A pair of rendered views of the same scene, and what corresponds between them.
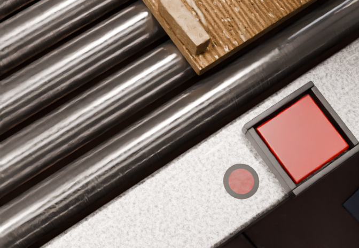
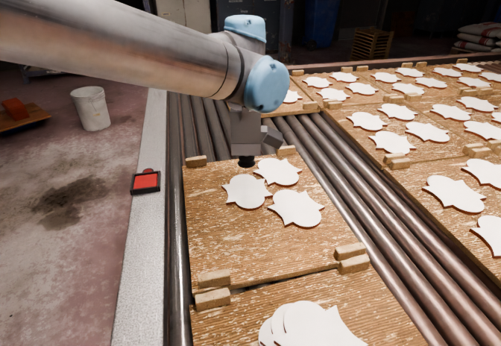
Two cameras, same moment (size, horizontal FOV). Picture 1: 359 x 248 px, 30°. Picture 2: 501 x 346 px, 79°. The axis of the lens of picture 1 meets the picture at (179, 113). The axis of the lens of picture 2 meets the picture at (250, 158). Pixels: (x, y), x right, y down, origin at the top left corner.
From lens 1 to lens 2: 0.93 m
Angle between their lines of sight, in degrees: 67
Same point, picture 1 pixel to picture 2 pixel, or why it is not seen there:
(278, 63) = (172, 186)
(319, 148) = (139, 183)
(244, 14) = (191, 177)
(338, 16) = (175, 204)
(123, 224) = (158, 151)
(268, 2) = (191, 183)
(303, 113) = (152, 183)
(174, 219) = (150, 159)
